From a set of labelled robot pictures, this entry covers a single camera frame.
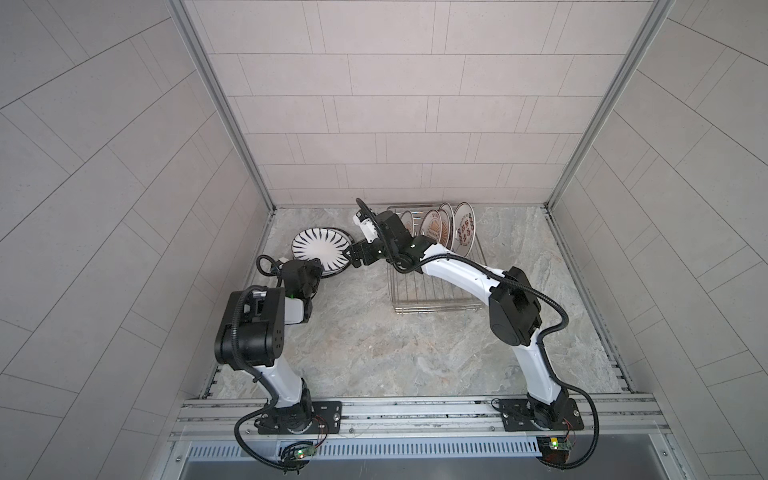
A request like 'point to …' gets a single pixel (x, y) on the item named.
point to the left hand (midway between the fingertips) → (327, 251)
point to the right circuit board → (553, 449)
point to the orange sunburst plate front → (407, 219)
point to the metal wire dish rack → (427, 294)
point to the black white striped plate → (325, 244)
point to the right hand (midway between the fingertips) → (351, 248)
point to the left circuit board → (304, 452)
